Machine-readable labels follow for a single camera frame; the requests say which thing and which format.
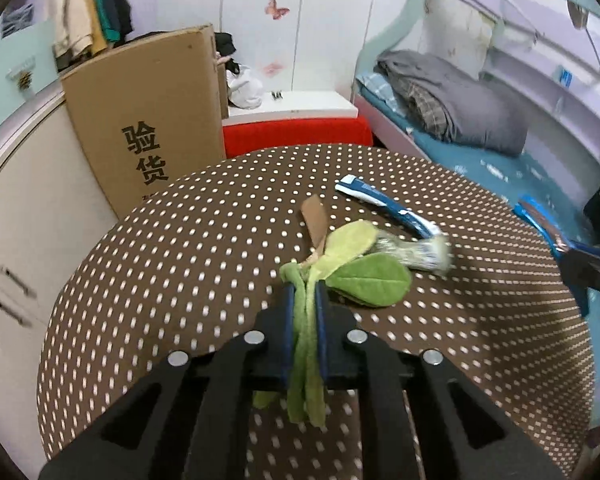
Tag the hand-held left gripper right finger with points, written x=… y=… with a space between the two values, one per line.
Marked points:
x=324 y=330

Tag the faded pink butterfly sticker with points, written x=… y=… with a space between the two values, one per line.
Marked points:
x=272 y=67

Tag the light blue striped pillow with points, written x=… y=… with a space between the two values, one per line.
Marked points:
x=375 y=87

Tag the red bench with white top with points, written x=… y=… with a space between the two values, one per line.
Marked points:
x=300 y=132

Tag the grey duvet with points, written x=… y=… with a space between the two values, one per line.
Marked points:
x=470 y=105

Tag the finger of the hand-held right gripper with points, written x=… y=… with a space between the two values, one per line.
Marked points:
x=595 y=270

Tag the white wall shelf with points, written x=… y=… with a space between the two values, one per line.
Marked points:
x=555 y=70

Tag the crumpled silver wrapper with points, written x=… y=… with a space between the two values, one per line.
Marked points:
x=420 y=255

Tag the brown leather tag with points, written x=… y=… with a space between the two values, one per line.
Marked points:
x=316 y=220

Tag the beige hanging garment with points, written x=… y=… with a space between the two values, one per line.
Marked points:
x=70 y=5

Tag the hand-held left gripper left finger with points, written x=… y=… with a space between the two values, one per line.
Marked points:
x=287 y=330

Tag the green felt leaf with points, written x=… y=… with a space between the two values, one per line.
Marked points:
x=365 y=280

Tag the pink butterfly wall sticker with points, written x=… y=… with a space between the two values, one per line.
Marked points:
x=276 y=8

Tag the light blue panel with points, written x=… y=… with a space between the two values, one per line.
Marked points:
x=10 y=95

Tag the white bed frame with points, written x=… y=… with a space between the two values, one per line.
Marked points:
x=380 y=120

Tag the yellow hanging garment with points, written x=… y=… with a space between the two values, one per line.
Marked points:
x=94 y=20

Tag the green hanging garment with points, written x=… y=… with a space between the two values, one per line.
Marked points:
x=107 y=20

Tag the grey plaid pillow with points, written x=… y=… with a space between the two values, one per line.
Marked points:
x=432 y=110

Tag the large cardboard box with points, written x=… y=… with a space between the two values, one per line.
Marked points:
x=150 y=115

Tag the small blue box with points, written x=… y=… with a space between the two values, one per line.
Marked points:
x=565 y=77

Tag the brown polka-dot round table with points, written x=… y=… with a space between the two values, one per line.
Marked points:
x=180 y=285

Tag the black cloth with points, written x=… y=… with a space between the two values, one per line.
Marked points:
x=225 y=47

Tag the white cloth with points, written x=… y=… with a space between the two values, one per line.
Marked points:
x=245 y=87

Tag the blue white wrapper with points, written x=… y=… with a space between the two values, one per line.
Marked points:
x=380 y=197

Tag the white cabinet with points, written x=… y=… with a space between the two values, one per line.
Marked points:
x=30 y=260

